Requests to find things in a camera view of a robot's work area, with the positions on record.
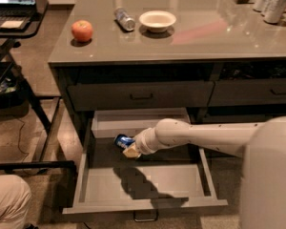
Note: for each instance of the red apple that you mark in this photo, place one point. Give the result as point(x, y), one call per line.
point(82, 30)

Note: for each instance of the open grey middle drawer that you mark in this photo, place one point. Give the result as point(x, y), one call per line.
point(165, 181)

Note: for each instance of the blue pepsi can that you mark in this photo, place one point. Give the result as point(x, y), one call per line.
point(123, 141)

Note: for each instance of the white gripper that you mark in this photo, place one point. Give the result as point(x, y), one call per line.
point(141, 142)

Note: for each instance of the silver can lying down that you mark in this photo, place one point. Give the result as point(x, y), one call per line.
point(124, 20)

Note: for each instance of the grey top right drawer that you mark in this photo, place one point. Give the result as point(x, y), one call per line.
point(248, 92)

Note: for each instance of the black laptop stand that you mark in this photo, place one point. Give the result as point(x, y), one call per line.
point(9, 39)

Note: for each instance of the white plastic tray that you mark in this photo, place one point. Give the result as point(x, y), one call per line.
point(131, 122)

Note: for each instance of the open laptop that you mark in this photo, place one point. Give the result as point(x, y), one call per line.
point(16, 14)

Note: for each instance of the grey middle right drawer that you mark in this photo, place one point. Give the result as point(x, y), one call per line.
point(243, 118)

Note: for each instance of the white bowl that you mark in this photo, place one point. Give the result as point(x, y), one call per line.
point(157, 20)

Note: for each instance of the grey top left drawer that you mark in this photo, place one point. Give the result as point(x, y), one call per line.
point(120, 96)

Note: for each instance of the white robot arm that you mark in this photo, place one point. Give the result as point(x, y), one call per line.
point(261, 146)

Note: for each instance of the grey counter cabinet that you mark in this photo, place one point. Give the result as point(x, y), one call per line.
point(211, 40)

